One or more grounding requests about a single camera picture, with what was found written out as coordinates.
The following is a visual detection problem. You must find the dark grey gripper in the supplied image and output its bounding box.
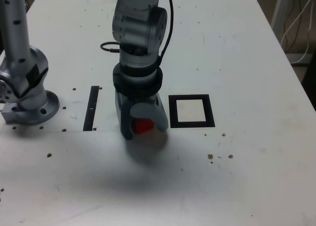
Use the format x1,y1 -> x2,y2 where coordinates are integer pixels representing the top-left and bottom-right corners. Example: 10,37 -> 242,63
115,89 -> 170,140

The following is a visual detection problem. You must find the red cube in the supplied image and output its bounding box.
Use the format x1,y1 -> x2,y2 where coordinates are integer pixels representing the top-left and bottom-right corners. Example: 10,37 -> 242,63
134,118 -> 156,135

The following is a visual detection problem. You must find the black tape square outline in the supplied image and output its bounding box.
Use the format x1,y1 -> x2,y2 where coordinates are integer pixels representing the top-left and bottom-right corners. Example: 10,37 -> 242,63
168,94 -> 216,129

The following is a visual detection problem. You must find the black tape strip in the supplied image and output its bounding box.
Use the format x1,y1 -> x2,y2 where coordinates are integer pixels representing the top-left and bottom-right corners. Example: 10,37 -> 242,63
82,86 -> 100,132

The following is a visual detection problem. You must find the white furniture leg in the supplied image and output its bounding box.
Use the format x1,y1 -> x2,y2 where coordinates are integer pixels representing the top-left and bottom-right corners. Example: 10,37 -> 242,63
271,0 -> 285,30

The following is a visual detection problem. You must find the white cable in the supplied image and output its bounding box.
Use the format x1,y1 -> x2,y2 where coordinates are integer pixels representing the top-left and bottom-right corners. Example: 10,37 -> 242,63
290,3 -> 314,64
280,0 -> 316,51

